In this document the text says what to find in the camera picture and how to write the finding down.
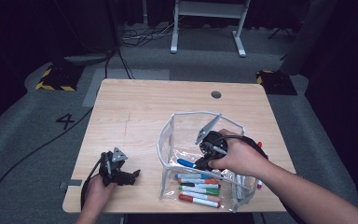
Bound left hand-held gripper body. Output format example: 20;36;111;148
99;147;132;187

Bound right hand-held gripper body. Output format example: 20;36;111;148
194;113;229;162

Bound light blue cap marker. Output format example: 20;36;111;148
174;173;214;180

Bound dark blue cap marker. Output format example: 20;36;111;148
176;158;200;170

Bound orange cap marker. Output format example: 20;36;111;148
176;177;220;186

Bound transparent pouch with white trim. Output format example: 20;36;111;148
157;110;259;214

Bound person's right hand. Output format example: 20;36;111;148
207;128;270;179

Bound person's left hand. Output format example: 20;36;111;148
85;175;117;213

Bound grey tape piece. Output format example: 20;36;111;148
59;179;83;189

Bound grey stand base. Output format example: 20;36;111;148
63;52;113;66

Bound black tripod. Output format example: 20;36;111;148
267;26;296;41

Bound grey curtain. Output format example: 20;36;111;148
279;0;338;77

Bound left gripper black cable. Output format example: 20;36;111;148
79;152;107;212

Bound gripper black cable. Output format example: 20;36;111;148
79;152;107;212
213;133;269;161

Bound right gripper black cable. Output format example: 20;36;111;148
213;133;269;161

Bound long black floor cable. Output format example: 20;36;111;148
0;46;120;223

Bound black yellow striped base plate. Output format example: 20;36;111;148
34;63;85;92
255;69;298;96

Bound short black floor cable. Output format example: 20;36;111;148
117;49;135;80

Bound bundle of floor cables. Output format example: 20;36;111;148
120;17;187;49

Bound white desk frame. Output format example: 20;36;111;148
170;0;252;59

